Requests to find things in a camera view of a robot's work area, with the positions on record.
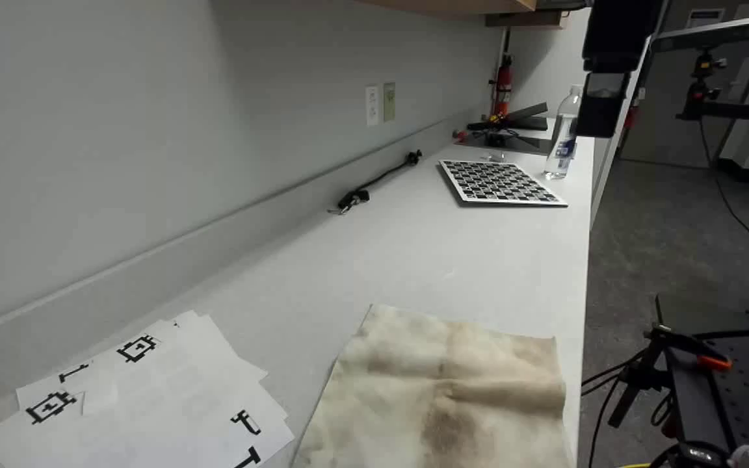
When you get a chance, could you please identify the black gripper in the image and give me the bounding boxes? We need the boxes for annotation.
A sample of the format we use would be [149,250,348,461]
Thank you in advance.
[576,0,665,141]

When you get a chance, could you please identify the white stained cloth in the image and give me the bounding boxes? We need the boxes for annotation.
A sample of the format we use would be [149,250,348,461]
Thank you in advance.
[291,301,573,468]

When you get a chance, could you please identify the clear plastic water bottle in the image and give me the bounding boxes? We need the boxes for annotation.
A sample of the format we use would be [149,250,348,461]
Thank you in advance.
[544,84,583,182]

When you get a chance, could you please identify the black tools pile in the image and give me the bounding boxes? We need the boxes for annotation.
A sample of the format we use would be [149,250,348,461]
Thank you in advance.
[453,102,559,156]

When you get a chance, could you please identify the red fire extinguisher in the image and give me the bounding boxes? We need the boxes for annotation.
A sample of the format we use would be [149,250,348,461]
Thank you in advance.
[486,28,517,121]

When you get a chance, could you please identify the black clamp with rod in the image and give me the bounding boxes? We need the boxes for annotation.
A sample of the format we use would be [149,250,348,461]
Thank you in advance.
[674,50,749,124]

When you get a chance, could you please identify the checkerboard calibration board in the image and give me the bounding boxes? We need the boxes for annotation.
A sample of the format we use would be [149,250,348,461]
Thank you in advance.
[436,156,569,211]

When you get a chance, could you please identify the black metal stand base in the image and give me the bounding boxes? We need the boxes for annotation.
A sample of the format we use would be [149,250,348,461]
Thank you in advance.
[581,294,749,468]

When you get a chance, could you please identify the printed marker paper sheets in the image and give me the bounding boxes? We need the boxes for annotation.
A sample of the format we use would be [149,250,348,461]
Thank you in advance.
[0,309,296,468]

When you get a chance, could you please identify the grey metal frame bar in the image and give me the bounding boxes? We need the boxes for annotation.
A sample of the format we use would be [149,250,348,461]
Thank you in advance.
[650,7,749,54]

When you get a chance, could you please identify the black floor cable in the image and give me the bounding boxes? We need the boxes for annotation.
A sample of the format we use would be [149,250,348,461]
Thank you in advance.
[698,115,749,297]

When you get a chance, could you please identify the beige wall plate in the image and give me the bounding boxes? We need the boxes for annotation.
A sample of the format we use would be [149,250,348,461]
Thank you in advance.
[379,81,401,124]

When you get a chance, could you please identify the white wall outlet plate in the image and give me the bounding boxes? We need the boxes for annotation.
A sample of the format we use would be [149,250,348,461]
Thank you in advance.
[364,84,386,128]

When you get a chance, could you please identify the black cable with connector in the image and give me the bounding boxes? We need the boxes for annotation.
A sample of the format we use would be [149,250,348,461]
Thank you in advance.
[331,149,426,215]

